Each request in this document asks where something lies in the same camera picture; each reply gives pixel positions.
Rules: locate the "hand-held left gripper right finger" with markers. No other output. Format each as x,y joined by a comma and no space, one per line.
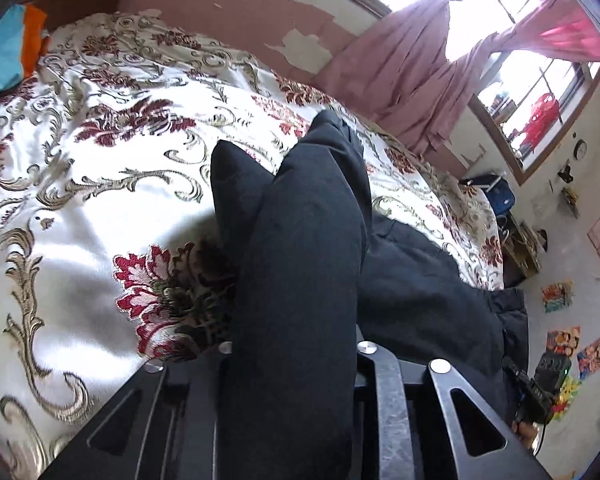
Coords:
390,410

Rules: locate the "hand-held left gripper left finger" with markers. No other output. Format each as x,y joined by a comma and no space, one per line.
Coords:
205,410

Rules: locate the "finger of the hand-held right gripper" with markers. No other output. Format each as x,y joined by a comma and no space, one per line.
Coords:
514,372

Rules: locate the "black padded jacket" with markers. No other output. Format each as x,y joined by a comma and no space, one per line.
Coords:
300,260

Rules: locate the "person's right hand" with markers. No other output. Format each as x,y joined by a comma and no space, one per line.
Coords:
525,431

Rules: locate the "wooden side desk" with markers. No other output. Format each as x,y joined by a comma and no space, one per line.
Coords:
525,250

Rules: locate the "blue bag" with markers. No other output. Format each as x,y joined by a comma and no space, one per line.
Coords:
497,195

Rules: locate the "floral white bedspread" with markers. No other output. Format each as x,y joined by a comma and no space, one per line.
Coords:
105,185

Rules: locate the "wooden framed window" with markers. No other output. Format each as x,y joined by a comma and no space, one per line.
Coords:
535,120

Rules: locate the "red hanging garment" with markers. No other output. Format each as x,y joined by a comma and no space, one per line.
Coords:
539,117

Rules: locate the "pink curtain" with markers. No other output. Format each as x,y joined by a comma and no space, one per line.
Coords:
405,75

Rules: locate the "teal cloth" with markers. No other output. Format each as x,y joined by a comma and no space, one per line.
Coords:
2,55

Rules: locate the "yellow wall poster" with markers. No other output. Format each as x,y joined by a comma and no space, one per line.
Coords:
567,395

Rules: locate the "colourful wall poster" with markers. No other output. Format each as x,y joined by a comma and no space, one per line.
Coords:
557,297
594,355
562,342

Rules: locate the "small wall shelf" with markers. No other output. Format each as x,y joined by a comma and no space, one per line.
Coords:
570,202

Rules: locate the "round wall clock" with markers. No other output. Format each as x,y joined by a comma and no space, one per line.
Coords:
580,148

